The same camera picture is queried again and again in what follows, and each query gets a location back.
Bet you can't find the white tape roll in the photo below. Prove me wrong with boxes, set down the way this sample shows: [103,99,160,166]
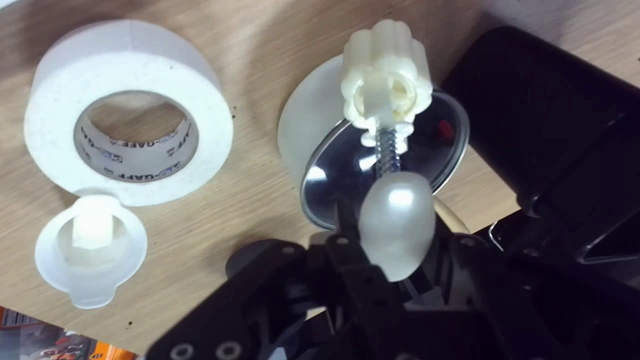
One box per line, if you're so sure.
[24,20,233,205]

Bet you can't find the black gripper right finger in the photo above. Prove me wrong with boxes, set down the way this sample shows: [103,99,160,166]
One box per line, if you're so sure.
[398,205,640,360]

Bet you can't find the small white plastic stand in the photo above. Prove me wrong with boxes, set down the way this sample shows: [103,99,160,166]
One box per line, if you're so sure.
[33,193,148,310]

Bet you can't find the white pot with glass lid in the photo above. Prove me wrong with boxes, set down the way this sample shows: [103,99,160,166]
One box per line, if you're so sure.
[277,55,470,229]

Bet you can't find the black plastic bin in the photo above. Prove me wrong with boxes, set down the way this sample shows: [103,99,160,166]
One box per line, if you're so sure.
[444,26,640,263]

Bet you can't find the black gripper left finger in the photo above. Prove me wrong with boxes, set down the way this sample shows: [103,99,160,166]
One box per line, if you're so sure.
[146,205,400,360]

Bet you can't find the orange and black book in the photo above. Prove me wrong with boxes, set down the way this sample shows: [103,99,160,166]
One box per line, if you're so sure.
[0,307,138,360]

